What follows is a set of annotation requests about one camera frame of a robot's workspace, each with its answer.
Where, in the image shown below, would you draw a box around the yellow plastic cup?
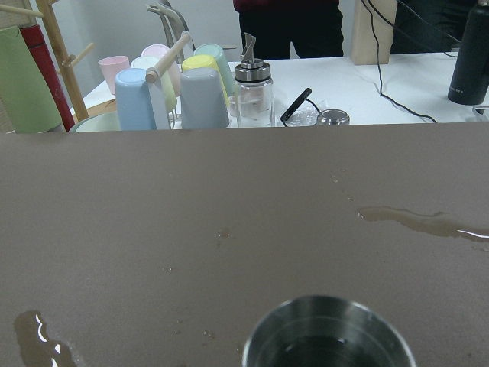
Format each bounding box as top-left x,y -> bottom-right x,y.
181,54 -> 229,106

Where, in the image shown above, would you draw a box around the mint green plastic cup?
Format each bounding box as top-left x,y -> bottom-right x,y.
194,44 -> 235,96

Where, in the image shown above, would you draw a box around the steel lid on table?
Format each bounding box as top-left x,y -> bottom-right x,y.
316,109 -> 350,125

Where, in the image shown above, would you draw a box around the standing person dark clothes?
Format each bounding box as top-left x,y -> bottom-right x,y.
233,0 -> 344,60

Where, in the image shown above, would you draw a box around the blue plastic cup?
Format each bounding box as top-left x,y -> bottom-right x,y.
115,68 -> 156,131

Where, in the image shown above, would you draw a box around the black water bottle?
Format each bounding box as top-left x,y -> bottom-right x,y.
448,1 -> 488,106

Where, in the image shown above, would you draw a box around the white plate green rim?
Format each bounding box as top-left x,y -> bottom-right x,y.
70,112 -> 121,133

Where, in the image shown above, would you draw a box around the grey plastic cup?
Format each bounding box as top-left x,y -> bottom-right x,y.
180,67 -> 229,130

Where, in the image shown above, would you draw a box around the pink plastic cup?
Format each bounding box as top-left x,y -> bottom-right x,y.
98,55 -> 130,95

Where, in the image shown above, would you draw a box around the wooden cup rack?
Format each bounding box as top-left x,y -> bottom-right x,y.
1,1 -> 192,129

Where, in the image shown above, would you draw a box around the glass oil dispenser bottle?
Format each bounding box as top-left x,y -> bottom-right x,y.
235,33 -> 274,128

